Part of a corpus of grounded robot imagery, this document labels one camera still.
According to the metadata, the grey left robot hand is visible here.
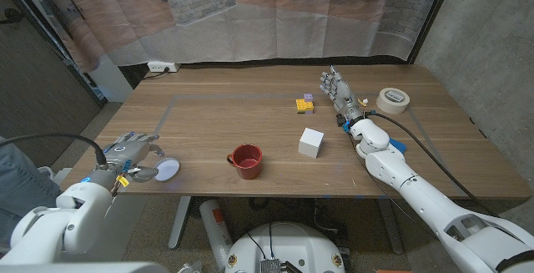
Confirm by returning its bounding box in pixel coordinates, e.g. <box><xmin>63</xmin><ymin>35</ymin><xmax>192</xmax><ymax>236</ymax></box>
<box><xmin>88</xmin><ymin>131</ymin><xmax>166</xmax><ymax>191</ymax></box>

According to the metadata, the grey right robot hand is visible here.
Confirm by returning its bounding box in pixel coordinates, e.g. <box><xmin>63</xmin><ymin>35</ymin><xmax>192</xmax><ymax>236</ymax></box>
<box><xmin>319</xmin><ymin>65</ymin><xmax>365</xmax><ymax>124</ymax></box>

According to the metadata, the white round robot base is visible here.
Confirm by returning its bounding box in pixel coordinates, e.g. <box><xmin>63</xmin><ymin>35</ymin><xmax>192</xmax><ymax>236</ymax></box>
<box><xmin>224</xmin><ymin>221</ymin><xmax>346</xmax><ymax>273</ymax></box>

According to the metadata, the beige masking tape roll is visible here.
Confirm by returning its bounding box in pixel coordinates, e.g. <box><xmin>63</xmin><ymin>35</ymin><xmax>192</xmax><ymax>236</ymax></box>
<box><xmin>375</xmin><ymin>87</ymin><xmax>411</xmax><ymax>114</ymax></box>

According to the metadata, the white cube block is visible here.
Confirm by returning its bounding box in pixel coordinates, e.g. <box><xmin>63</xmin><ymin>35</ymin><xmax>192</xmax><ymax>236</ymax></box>
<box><xmin>297</xmin><ymin>127</ymin><xmax>325</xmax><ymax>159</ymax></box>

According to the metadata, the yellow toy brick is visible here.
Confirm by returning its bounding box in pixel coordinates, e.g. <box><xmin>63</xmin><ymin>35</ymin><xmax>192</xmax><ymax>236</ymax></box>
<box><xmin>295</xmin><ymin>98</ymin><xmax>315</xmax><ymax>114</ymax></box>

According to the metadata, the white panel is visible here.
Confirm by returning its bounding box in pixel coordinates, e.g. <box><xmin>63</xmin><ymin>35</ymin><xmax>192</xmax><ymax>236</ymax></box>
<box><xmin>89</xmin><ymin>53</ymin><xmax>134</xmax><ymax>104</ymax></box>

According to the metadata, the blue flat object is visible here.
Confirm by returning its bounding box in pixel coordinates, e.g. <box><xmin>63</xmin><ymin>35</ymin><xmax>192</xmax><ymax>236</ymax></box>
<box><xmin>388</xmin><ymin>138</ymin><xmax>408</xmax><ymax>154</ymax></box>

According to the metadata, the grey table leg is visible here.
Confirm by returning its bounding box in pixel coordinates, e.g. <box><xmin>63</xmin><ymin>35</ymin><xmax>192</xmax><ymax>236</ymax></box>
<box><xmin>168</xmin><ymin>196</ymin><xmax>192</xmax><ymax>250</ymax></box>
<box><xmin>377</xmin><ymin>200</ymin><xmax>405</xmax><ymax>255</ymax></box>

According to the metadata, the white power strip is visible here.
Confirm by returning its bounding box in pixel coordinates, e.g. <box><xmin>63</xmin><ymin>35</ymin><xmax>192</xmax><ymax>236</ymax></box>
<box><xmin>147</xmin><ymin>60</ymin><xmax>182</xmax><ymax>73</ymax></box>

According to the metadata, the person's leg in jeans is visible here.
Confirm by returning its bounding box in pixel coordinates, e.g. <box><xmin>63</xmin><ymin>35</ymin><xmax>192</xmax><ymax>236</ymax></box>
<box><xmin>0</xmin><ymin>137</ymin><xmax>63</xmax><ymax>245</ymax></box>

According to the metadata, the black backdrop stand pole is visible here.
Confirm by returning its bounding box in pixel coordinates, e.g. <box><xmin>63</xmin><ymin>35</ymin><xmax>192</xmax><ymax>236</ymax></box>
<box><xmin>0</xmin><ymin>0</ymin><xmax>108</xmax><ymax>108</ymax></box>
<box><xmin>406</xmin><ymin>0</ymin><xmax>458</xmax><ymax>65</ymax></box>

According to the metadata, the red ceramic mug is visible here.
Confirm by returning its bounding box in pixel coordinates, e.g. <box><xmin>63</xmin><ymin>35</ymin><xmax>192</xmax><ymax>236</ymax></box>
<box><xmin>226</xmin><ymin>143</ymin><xmax>264</xmax><ymax>181</ymax></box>

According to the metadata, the white cylinder with orange label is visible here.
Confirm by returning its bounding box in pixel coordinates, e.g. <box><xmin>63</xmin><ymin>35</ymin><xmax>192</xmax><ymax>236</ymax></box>
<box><xmin>199</xmin><ymin>199</ymin><xmax>234</xmax><ymax>272</ymax></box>

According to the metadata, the printed room backdrop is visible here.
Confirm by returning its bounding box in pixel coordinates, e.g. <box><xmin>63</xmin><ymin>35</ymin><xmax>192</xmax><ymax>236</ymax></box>
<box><xmin>8</xmin><ymin>0</ymin><xmax>450</xmax><ymax>73</ymax></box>

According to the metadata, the white robot torso edge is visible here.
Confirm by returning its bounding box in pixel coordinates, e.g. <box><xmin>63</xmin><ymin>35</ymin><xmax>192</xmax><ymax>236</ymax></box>
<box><xmin>0</xmin><ymin>261</ymin><xmax>170</xmax><ymax>273</ymax></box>

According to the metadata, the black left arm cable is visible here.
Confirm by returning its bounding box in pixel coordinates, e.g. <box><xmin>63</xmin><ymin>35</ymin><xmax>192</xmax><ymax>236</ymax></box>
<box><xmin>0</xmin><ymin>133</ymin><xmax>108</xmax><ymax>168</ymax></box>

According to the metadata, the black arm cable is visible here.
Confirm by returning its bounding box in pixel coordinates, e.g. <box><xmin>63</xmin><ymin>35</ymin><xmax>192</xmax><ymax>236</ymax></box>
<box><xmin>365</xmin><ymin>111</ymin><xmax>497</xmax><ymax>218</ymax></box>
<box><xmin>0</xmin><ymin>133</ymin><xmax>108</xmax><ymax>168</ymax></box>

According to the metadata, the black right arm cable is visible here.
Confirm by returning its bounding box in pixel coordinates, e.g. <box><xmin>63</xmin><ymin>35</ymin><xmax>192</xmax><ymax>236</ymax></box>
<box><xmin>365</xmin><ymin>111</ymin><xmax>497</xmax><ymax>218</ymax></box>

